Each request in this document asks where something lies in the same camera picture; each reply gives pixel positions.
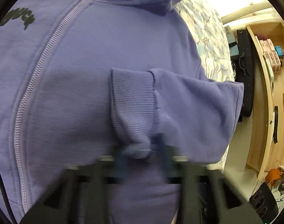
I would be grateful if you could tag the black instrument case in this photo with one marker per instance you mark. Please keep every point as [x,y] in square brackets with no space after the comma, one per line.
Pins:
[245,70]

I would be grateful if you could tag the pink drawer organizer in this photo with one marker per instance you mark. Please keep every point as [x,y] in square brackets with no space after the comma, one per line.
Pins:
[270,54]

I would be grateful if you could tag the cat print fleece blanket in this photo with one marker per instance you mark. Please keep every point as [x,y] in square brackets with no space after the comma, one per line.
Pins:
[206,27]

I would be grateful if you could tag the purple zip hoodie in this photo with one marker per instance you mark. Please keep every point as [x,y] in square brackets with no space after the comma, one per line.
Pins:
[79,77]

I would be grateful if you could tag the wooden shelf unit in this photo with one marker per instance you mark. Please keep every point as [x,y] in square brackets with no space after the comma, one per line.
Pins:
[267,139]

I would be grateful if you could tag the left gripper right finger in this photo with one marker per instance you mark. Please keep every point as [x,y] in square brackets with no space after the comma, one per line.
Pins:
[205,196]

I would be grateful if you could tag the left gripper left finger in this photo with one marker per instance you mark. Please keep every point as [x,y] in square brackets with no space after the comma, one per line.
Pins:
[80,194]

